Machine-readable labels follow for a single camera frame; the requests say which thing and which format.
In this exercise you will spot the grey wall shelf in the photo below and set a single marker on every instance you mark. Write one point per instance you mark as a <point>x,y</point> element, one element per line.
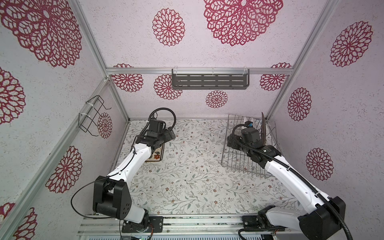
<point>212,81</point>

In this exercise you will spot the wire dish rack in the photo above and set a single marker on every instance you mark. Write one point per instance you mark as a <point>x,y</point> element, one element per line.
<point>238,161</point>

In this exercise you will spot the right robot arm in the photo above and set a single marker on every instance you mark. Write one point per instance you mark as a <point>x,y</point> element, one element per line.
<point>322,215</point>

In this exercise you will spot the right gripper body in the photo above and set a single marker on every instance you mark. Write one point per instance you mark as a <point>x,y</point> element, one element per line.
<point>237,143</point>

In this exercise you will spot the black square plate yellow rim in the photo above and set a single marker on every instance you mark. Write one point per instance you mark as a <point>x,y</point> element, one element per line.
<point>263,130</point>

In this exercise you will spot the black wire wall basket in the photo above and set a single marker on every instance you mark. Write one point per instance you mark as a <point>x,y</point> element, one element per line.
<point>96,121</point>

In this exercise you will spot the black square floral plate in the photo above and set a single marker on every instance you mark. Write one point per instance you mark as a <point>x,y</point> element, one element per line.
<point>157,155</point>

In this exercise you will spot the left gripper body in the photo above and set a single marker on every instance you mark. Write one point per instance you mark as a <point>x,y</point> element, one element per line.
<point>164,136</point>

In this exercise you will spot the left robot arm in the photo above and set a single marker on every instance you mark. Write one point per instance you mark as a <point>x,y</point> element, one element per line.
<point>111,193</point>

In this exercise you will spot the aluminium mounting rail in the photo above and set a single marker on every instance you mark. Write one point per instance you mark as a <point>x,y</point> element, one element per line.
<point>218,224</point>

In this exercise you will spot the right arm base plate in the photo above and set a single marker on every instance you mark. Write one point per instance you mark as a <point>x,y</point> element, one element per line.
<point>259,224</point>

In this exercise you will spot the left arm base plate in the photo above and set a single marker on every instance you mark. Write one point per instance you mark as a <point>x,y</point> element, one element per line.
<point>148,225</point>

